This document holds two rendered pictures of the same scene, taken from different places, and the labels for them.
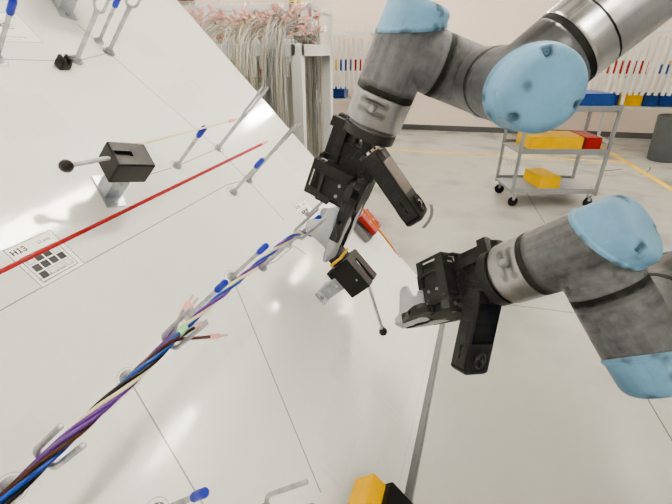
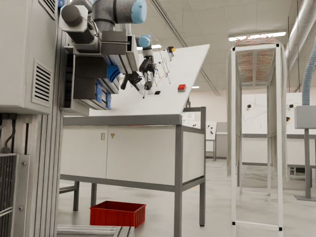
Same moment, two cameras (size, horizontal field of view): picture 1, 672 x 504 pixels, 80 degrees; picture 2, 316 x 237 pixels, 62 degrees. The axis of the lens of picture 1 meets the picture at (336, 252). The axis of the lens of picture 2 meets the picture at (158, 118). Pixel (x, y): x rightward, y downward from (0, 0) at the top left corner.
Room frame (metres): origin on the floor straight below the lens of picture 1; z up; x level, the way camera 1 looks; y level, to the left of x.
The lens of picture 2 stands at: (0.85, -1.98, 0.68)
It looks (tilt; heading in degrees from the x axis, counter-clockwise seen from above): 5 degrees up; 96
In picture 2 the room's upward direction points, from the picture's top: 2 degrees clockwise
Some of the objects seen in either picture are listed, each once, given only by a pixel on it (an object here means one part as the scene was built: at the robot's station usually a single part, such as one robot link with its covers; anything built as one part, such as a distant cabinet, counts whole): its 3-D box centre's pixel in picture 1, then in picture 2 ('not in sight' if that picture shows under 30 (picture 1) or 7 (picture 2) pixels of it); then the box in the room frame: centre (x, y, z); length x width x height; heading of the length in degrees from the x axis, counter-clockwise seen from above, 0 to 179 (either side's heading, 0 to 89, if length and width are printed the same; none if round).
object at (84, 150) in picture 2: not in sight; (79, 150); (0.01, 0.07, 0.60); 0.55 x 0.02 x 0.39; 160
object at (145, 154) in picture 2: not in sight; (139, 153); (0.52, -0.12, 0.60); 0.55 x 0.03 x 0.39; 160
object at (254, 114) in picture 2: not in sight; (274, 137); (2.35, 2.76, 0.83); 1.18 x 0.72 x 1.65; 166
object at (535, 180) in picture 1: (545, 148); not in sight; (4.10, -2.13, 0.54); 0.99 x 0.50 x 1.08; 88
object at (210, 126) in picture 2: not in sight; (201, 140); (1.47, 9.14, 0.83); 1.18 x 0.72 x 1.65; 166
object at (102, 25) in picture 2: not in sight; (102, 33); (0.43, -0.75, 1.21); 0.15 x 0.15 x 0.10
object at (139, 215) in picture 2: not in sight; (118, 214); (0.30, 0.27, 0.07); 0.39 x 0.29 x 0.14; 170
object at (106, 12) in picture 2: not in sight; (105, 11); (0.44, -0.75, 1.33); 0.13 x 0.12 x 0.14; 2
